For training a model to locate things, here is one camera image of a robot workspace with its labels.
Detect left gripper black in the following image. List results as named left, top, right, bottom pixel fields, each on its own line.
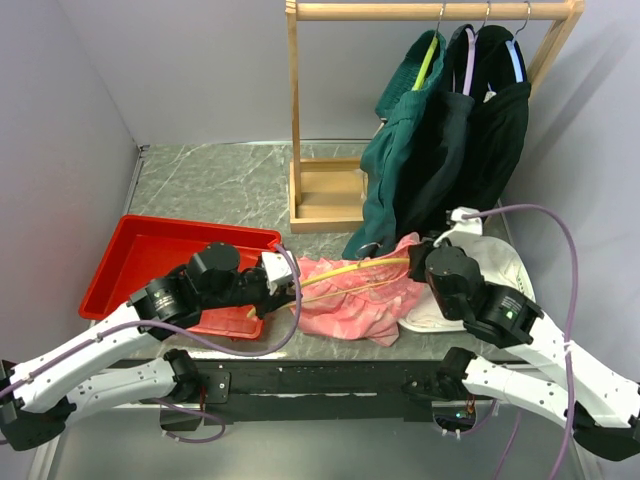
left=200, top=267, right=303, bottom=319

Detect yellow clothes hanger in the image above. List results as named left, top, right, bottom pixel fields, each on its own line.
left=245, top=257, right=414, bottom=321

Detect pink patterned shorts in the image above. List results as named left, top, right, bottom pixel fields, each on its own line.
left=298, top=233, right=425, bottom=347

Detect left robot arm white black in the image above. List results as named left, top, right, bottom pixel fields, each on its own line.
left=1, top=243, right=302, bottom=451

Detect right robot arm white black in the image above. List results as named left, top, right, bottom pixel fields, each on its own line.
left=409, top=244, right=639, bottom=461

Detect dark grey shorts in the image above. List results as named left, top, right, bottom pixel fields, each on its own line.
left=393, top=24, right=475, bottom=238

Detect black shorts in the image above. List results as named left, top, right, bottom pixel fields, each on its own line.
left=417, top=25, right=531, bottom=236

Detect lime green hanger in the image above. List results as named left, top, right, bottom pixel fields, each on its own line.
left=412, top=34, right=439, bottom=91

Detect teal green shorts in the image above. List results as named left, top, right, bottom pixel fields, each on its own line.
left=342, top=30, right=446, bottom=260

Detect lilac hanger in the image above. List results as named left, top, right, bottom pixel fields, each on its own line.
left=462, top=27, right=476, bottom=96

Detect light blue hanger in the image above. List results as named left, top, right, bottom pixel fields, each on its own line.
left=505, top=40, right=524, bottom=83

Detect white cloth basket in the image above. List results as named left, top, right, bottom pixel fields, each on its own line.
left=399, top=236, right=536, bottom=334

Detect wooden clothes rack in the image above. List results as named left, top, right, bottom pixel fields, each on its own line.
left=285, top=1, right=585, bottom=233

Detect red plastic tray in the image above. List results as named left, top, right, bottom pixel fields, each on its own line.
left=78, top=215, right=281, bottom=321

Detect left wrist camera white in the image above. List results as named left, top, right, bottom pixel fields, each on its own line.
left=260, top=244, right=300, bottom=295

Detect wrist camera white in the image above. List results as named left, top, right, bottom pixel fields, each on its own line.
left=260, top=244, right=300, bottom=295
left=433, top=207, right=483, bottom=249

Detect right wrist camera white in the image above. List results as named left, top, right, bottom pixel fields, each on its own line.
left=433, top=207, right=483, bottom=249

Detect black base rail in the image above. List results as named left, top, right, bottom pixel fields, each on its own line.
left=176, top=360, right=472, bottom=424

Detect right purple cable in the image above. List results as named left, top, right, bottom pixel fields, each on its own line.
left=462, top=203, right=580, bottom=480

